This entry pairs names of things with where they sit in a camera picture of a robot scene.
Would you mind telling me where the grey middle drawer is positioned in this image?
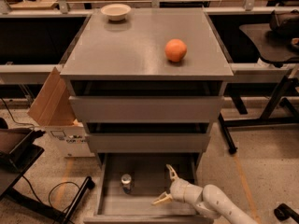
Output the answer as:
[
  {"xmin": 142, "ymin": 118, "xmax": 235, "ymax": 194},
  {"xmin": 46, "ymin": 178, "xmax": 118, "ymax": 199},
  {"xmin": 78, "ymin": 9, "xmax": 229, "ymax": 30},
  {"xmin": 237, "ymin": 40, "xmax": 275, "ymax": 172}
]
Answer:
[{"xmin": 86, "ymin": 133, "xmax": 210, "ymax": 153}]

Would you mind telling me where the black floor cable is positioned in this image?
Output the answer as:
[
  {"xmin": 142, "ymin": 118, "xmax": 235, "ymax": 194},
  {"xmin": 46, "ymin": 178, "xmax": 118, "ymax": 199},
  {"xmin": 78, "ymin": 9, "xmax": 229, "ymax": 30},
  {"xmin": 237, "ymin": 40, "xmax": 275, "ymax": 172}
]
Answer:
[{"xmin": 18, "ymin": 175, "xmax": 81, "ymax": 213}]

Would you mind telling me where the black stand with tray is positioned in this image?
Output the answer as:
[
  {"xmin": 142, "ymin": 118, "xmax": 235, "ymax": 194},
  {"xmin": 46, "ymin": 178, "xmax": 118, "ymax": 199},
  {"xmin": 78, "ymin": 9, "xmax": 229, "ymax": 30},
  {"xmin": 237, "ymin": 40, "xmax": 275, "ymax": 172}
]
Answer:
[{"xmin": 0, "ymin": 118, "xmax": 95, "ymax": 224}]

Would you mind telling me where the white ceramic bowl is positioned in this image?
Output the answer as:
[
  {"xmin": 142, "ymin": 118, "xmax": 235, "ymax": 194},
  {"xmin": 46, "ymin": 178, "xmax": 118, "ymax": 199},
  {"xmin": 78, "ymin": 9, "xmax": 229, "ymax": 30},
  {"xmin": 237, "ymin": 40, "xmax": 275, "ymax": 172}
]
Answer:
[{"xmin": 101, "ymin": 4, "xmax": 131, "ymax": 21}]

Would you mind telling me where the orange fruit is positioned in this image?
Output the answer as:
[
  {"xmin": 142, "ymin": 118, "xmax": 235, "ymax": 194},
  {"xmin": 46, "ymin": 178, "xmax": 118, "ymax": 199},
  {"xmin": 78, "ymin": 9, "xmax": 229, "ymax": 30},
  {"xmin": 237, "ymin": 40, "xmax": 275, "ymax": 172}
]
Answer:
[{"xmin": 164, "ymin": 39, "xmax": 187, "ymax": 63}]

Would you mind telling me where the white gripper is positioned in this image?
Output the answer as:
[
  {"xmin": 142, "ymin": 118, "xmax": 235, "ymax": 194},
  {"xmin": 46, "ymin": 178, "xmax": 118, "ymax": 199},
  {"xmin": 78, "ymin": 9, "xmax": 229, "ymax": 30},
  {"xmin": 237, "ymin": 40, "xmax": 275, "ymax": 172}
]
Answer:
[{"xmin": 151, "ymin": 164, "xmax": 203, "ymax": 206}]

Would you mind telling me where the silver blue redbull can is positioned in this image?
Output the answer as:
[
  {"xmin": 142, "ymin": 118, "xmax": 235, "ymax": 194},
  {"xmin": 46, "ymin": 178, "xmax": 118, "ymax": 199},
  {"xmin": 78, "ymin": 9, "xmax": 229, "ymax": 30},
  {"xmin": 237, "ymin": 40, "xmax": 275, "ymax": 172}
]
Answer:
[{"xmin": 121, "ymin": 174, "xmax": 133, "ymax": 194}]

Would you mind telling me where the grey open bottom drawer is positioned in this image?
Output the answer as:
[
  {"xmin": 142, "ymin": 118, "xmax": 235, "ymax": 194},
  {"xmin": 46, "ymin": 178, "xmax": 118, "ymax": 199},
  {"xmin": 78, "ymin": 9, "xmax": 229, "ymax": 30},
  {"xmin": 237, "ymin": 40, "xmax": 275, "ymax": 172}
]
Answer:
[{"xmin": 83, "ymin": 153, "xmax": 213, "ymax": 224}]

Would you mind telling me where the grey drawer cabinet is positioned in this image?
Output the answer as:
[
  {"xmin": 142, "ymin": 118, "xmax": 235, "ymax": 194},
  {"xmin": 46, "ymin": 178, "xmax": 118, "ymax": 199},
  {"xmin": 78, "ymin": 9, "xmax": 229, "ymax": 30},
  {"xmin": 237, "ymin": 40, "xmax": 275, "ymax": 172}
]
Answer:
[{"xmin": 60, "ymin": 7, "xmax": 235, "ymax": 170}]

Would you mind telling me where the brown white cardboard box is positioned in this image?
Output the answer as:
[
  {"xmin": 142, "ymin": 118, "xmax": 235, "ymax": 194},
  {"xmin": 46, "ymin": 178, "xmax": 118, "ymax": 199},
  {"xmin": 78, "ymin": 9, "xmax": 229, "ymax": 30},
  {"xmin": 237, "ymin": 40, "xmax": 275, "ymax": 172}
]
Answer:
[{"xmin": 28, "ymin": 68, "xmax": 93, "ymax": 158}]

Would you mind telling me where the grey top drawer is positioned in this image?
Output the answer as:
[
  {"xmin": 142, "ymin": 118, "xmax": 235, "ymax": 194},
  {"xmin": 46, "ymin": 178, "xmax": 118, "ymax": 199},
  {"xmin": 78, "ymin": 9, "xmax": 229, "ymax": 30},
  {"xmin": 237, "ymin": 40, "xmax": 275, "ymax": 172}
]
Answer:
[{"xmin": 69, "ymin": 96, "xmax": 224, "ymax": 123}]

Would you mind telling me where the black caster base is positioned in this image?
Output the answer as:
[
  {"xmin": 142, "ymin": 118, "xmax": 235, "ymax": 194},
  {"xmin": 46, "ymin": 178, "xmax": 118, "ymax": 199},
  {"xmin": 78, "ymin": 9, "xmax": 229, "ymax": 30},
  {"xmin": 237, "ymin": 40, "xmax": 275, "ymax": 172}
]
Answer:
[{"xmin": 274, "ymin": 203, "xmax": 299, "ymax": 224}]

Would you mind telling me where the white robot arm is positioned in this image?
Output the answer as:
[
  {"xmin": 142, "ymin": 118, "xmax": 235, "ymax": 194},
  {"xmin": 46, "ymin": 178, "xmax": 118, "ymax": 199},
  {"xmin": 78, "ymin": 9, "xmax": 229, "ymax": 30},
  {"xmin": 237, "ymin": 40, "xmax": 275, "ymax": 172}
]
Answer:
[{"xmin": 152, "ymin": 164, "xmax": 258, "ymax": 224}]

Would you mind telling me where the black table leg frame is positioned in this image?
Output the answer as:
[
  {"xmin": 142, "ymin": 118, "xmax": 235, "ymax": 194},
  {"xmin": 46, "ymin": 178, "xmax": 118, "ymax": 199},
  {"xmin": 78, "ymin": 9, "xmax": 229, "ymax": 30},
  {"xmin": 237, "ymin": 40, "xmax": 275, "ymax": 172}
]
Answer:
[{"xmin": 219, "ymin": 77, "xmax": 299, "ymax": 154}]

